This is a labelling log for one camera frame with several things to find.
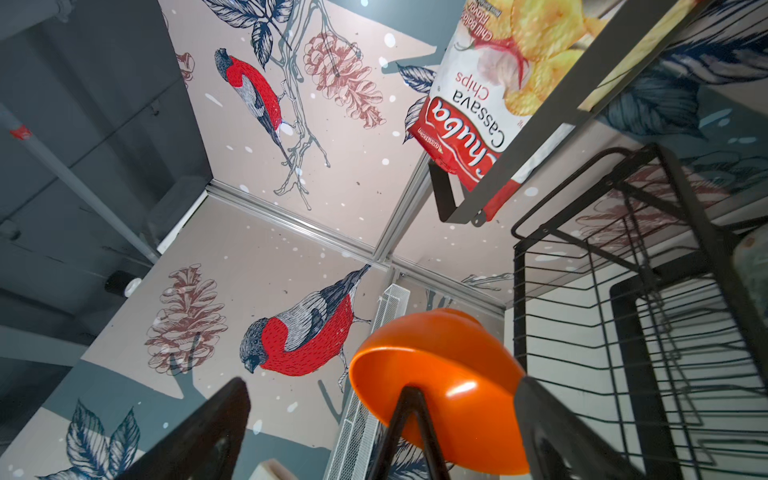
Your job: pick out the black wall shelf basket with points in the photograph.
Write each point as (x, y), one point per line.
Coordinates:
(627, 28)

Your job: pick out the black wire dish rack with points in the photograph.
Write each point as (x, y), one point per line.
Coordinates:
(628, 309)

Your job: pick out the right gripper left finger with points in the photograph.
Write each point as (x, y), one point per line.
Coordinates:
(204, 446)

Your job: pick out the grey green patterned bowl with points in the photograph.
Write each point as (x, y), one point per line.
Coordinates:
(750, 262)

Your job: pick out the white wire wall basket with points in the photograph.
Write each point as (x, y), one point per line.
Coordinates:
(355, 446)

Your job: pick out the red cassava chips bag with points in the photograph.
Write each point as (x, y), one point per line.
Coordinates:
(503, 61)

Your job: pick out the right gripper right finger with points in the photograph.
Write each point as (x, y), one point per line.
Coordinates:
(558, 445)

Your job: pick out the orange plastic bowl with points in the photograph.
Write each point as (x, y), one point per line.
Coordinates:
(468, 379)

